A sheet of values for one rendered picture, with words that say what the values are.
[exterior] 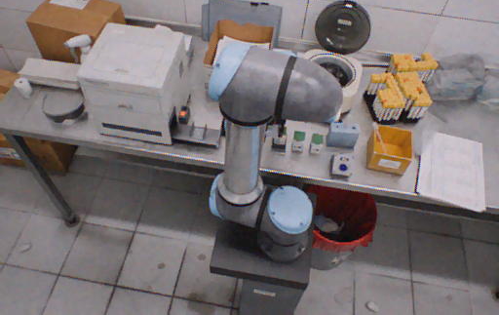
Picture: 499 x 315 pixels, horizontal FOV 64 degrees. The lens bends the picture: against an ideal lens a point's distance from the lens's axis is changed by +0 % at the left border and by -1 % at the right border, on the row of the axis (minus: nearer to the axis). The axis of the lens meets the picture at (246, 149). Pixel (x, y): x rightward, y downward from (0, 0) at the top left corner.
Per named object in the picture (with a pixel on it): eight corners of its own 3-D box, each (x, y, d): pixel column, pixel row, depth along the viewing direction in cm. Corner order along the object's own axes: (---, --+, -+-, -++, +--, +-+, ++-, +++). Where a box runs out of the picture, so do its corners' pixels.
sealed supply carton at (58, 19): (40, 55, 172) (22, 19, 157) (69, 24, 185) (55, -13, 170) (106, 71, 168) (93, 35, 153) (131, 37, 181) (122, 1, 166)
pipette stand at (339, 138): (326, 151, 147) (331, 134, 139) (325, 136, 151) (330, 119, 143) (353, 152, 147) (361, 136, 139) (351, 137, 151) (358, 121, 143)
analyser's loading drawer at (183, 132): (163, 138, 145) (161, 130, 141) (168, 125, 149) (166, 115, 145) (217, 147, 144) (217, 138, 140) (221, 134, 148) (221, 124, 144)
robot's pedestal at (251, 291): (279, 342, 189) (309, 283, 118) (237, 334, 190) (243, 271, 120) (284, 299, 200) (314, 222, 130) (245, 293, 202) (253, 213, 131)
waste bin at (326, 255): (282, 270, 209) (292, 235, 173) (288, 209, 231) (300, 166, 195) (354, 284, 206) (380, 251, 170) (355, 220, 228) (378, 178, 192)
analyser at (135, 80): (98, 134, 148) (73, 74, 124) (124, 83, 164) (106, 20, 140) (179, 147, 146) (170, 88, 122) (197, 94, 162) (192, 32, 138)
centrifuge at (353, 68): (286, 112, 158) (289, 91, 148) (303, 64, 174) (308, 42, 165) (345, 129, 154) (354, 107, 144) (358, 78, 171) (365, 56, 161)
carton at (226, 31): (203, 92, 163) (201, 63, 151) (217, 46, 180) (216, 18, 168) (262, 100, 161) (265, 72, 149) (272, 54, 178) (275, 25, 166)
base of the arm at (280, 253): (308, 263, 115) (314, 253, 107) (255, 260, 115) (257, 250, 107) (306, 215, 123) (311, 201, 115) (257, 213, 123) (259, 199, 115)
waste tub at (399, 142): (365, 169, 143) (373, 152, 135) (366, 140, 151) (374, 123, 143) (403, 177, 142) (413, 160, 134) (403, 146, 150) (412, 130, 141)
